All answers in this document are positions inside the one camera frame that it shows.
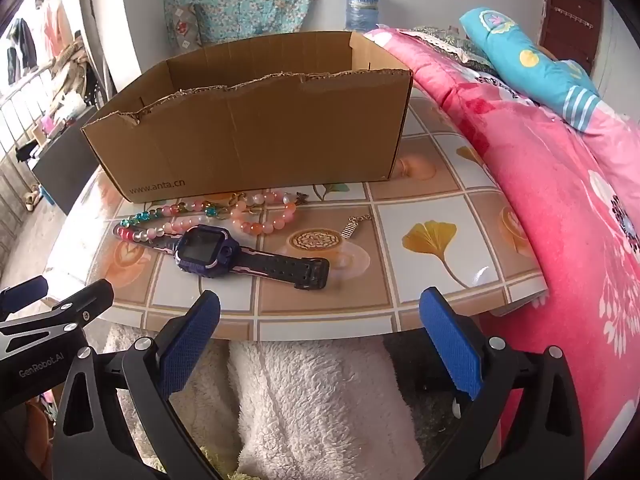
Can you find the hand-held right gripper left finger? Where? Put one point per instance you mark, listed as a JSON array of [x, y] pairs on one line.
[[190, 345]]

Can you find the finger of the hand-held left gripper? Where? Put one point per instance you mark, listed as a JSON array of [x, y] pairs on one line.
[[85, 302], [24, 292]]

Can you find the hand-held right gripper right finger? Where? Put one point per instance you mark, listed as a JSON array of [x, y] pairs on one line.
[[452, 345]]

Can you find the purple black smart watch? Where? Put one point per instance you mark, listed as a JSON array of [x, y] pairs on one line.
[[202, 250]]

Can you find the brown cardboard box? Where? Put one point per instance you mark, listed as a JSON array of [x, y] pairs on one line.
[[250, 135]]

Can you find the black flat board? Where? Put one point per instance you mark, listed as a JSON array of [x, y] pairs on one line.
[[65, 175]]

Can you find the white fluffy blanket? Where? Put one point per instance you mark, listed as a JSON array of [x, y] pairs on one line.
[[310, 410]]

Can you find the patterned vinyl tablecloth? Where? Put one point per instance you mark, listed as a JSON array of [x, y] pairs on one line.
[[425, 200]]

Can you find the metal railing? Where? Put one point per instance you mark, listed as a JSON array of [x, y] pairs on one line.
[[15, 125]]

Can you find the pink floral blanket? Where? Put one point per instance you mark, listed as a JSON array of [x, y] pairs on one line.
[[550, 185]]

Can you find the dark hanging garment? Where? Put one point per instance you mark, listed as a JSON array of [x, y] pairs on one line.
[[20, 50]]

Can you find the pink hanging garment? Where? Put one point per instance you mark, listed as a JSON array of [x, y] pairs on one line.
[[55, 25]]

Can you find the grey patterned cushion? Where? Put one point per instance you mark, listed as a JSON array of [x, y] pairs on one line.
[[182, 27]]

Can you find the blue printed pillow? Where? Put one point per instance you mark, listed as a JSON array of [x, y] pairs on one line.
[[530, 60]]

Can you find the lace-trimmed floral cloth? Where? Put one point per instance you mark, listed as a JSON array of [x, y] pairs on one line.
[[445, 40]]

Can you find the blue water jug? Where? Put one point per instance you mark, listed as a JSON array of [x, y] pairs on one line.
[[361, 10]]

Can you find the dark red door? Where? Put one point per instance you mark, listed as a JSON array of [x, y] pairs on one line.
[[570, 15]]

